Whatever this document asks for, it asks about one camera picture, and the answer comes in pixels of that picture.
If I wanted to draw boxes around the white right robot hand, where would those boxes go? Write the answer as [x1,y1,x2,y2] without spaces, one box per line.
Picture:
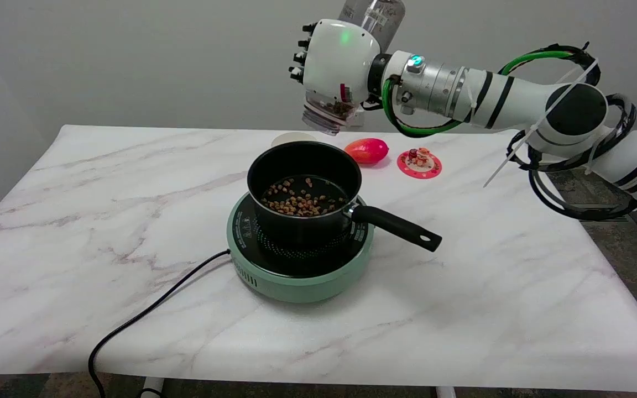
[289,19,381,109]

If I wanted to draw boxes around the clear plastic bottle with nuts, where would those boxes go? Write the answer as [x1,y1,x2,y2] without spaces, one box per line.
[302,0,406,137]

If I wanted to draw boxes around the red orange mango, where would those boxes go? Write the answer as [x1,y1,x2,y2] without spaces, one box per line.
[344,138,390,165]

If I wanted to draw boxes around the pink plate with toy food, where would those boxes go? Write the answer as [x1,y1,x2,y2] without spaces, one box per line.
[397,148,442,180]

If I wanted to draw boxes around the brown nuts in saucepan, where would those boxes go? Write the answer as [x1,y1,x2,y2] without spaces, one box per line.
[261,177,347,217]

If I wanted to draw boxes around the white zip tie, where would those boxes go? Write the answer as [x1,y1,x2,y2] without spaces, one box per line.
[483,58,599,188]

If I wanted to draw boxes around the green induction cooker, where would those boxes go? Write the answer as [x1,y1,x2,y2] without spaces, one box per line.
[227,191,375,303]

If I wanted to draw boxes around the black saucepan with handle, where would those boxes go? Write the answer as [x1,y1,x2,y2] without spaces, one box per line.
[247,141,442,253]

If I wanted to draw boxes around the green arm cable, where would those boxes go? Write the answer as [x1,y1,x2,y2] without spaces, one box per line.
[382,49,587,138]

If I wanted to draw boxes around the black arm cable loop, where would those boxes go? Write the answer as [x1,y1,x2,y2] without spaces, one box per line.
[528,169,637,222]
[507,94,637,172]

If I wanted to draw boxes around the black power cable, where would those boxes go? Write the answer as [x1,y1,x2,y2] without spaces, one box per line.
[87,249,232,398]

